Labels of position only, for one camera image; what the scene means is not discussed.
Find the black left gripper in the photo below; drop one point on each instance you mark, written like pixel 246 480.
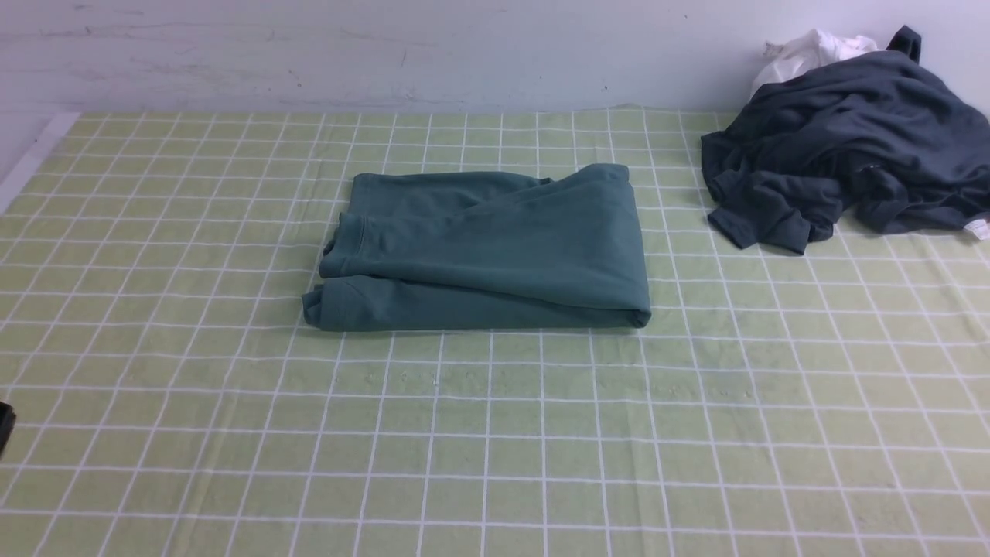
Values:
pixel 7 425

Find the green long-sleeved shirt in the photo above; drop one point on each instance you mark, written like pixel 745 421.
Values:
pixel 484 251

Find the green checkered tablecloth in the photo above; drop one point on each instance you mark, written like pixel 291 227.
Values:
pixel 172 402

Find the white crumpled cloth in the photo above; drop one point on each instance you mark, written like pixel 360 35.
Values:
pixel 817 48

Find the dark grey crumpled garment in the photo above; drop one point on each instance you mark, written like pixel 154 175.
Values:
pixel 876 133

